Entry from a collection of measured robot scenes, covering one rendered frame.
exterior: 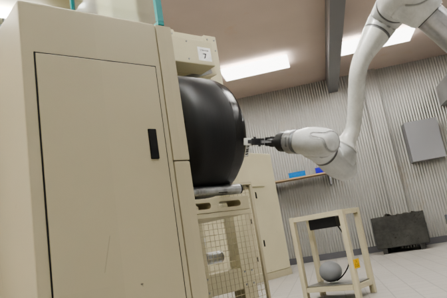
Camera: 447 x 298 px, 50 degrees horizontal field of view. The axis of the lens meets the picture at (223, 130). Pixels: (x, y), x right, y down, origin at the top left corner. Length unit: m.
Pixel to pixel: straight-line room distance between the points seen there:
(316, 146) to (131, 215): 0.76
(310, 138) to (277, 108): 8.78
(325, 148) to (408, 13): 0.51
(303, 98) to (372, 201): 2.54
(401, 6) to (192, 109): 0.87
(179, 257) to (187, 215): 0.10
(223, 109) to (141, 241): 1.02
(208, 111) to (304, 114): 8.43
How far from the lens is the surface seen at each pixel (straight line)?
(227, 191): 2.08
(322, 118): 10.32
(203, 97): 2.00
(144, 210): 1.13
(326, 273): 4.88
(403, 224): 9.25
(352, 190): 10.12
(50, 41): 1.16
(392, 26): 1.85
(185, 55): 2.61
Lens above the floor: 0.69
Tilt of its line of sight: 13 degrees up
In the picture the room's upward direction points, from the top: 9 degrees counter-clockwise
